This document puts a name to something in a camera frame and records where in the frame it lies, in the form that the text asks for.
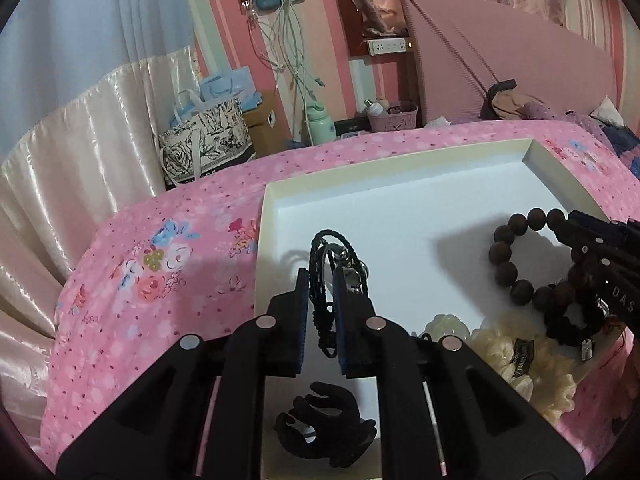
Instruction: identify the dark wooden bead bracelet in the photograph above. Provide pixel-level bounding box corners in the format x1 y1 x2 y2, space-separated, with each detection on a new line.
488 207 597 311

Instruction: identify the cream scrunchie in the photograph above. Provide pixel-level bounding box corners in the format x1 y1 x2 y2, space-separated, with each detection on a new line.
468 318 577 426

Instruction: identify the black hair claw clip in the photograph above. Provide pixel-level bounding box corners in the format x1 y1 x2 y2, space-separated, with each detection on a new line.
273 382 378 468

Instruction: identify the black braided cord bracelet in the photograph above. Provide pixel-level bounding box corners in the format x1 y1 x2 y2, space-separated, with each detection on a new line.
307 227 371 360

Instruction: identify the dark patterned blanket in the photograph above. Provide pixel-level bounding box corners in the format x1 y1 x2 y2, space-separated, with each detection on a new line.
602 126 640 179

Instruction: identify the white pillow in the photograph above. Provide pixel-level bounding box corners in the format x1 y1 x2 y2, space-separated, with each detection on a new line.
590 96 625 128

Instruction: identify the purple dotted cloth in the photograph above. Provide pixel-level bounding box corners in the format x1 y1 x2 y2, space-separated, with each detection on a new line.
518 101 602 136

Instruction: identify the pink floral bed sheet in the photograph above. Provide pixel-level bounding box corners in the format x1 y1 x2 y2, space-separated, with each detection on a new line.
39 120 639 467

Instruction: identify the white shallow tray box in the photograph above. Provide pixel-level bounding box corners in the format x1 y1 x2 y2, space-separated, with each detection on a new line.
255 139 612 479

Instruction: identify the pink plastic basket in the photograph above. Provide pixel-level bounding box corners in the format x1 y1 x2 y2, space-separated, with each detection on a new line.
367 101 418 132

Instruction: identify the pink headboard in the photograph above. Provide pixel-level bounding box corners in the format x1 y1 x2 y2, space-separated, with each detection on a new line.
401 0 616 122

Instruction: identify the white power strip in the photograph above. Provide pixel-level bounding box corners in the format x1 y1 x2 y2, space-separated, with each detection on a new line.
367 37 410 56

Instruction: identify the black white floral bag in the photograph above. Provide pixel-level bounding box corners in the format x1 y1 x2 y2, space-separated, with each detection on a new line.
157 99 256 188

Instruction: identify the green water bottle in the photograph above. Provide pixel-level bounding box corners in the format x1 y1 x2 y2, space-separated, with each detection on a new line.
306 101 336 145

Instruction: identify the brown cardboard box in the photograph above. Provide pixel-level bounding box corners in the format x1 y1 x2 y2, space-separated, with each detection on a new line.
243 91 290 158

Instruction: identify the light blue paper bag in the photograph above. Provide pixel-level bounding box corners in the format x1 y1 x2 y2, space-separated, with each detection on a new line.
174 66 262 122

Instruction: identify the blue and cream curtain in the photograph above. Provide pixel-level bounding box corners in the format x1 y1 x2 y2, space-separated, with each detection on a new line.
1 0 196 429

